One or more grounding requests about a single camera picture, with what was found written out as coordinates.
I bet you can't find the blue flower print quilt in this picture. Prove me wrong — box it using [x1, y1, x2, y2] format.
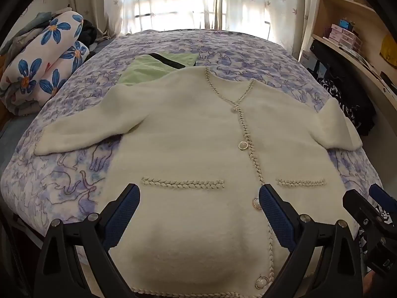
[0, 11, 90, 117]

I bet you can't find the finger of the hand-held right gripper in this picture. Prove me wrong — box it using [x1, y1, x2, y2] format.
[342, 189, 388, 239]
[368, 183, 397, 221]

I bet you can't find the black device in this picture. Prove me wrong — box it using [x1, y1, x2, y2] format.
[310, 39, 368, 75]

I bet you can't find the light green garment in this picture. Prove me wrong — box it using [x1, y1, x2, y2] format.
[119, 53, 199, 87]

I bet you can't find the stack of pink boxes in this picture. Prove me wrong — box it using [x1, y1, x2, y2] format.
[328, 23, 362, 52]

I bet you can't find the wooden shelf unit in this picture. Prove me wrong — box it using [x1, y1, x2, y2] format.
[298, 0, 397, 125]

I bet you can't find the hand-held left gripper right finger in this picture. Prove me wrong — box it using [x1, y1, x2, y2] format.
[258, 184, 363, 298]

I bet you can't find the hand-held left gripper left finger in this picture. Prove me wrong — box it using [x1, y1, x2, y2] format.
[33, 184, 141, 298]

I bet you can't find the dark clothes pile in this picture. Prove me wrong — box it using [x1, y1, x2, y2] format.
[81, 20, 103, 48]

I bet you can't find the yellow object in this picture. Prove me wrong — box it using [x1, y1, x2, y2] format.
[381, 34, 397, 65]

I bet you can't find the white fuzzy braided-trim cardigan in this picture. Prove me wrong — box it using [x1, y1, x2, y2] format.
[33, 66, 363, 295]

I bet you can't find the white leaf-print curtain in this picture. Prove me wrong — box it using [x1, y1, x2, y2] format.
[104, 0, 219, 36]
[222, 0, 320, 59]

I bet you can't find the purple cat-print blanket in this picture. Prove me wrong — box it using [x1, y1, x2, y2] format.
[0, 29, 385, 255]

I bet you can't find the grey-blue cloth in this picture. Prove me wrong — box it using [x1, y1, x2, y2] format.
[0, 12, 63, 57]

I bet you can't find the white cardboard box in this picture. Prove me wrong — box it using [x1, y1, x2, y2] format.
[299, 50, 317, 69]

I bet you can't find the black and white patterned cloth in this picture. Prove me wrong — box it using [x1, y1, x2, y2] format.
[318, 74, 378, 136]

